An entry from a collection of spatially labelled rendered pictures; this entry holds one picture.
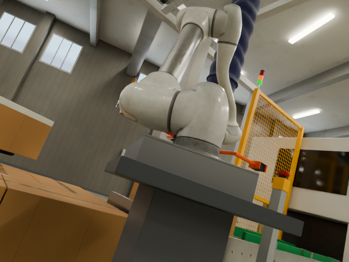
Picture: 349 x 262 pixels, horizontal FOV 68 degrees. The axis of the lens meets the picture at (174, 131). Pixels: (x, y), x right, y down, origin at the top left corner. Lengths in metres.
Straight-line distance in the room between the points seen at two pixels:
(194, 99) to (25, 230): 0.81
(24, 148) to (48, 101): 7.25
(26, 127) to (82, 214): 1.57
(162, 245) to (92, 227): 0.59
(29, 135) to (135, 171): 2.19
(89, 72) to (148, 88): 9.25
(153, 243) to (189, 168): 0.21
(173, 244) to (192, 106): 0.41
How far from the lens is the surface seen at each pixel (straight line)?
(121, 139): 9.63
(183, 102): 0.85
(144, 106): 0.88
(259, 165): 1.81
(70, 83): 10.01
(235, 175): 0.75
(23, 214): 1.19
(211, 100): 0.85
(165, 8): 3.76
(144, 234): 0.72
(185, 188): 0.60
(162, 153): 0.67
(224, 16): 1.35
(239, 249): 1.70
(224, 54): 1.34
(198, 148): 0.80
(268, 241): 1.59
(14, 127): 2.63
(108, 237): 1.32
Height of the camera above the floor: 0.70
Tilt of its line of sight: 14 degrees up
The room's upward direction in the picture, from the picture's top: 19 degrees clockwise
